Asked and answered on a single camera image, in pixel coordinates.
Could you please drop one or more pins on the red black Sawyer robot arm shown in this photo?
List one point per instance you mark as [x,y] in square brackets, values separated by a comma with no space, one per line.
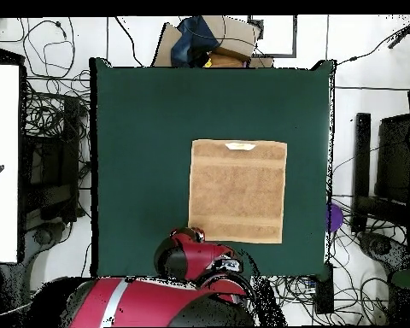
[164,300]

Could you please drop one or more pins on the purple round object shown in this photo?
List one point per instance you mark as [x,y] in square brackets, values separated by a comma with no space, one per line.
[335,217]

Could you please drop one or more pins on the black panel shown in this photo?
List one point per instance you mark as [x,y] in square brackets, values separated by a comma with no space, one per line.
[394,153]

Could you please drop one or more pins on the tan terry towel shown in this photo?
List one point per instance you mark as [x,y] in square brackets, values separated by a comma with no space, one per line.
[239,191]

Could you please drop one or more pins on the grey stand base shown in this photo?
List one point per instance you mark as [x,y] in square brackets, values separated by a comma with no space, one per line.
[44,235]
[379,247]

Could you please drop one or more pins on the dark green table cloth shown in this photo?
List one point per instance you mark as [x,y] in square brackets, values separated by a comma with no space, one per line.
[150,153]

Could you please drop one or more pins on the brown cardboard box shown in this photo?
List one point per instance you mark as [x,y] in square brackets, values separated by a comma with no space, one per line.
[235,34]

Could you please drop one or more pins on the black upright bar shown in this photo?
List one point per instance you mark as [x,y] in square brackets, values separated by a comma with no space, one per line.
[361,153]

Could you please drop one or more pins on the black square floor frame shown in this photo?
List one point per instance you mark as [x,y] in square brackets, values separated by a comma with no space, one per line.
[295,34]

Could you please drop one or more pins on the white board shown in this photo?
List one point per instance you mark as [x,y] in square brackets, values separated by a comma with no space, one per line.
[1,136]

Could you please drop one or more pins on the black metal rack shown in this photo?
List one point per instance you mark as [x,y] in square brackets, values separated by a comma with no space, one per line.
[68,136]

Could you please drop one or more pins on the dark blue garment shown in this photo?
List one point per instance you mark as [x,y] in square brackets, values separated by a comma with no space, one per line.
[191,41]

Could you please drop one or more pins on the black power strip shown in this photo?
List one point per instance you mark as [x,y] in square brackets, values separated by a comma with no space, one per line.
[324,294]

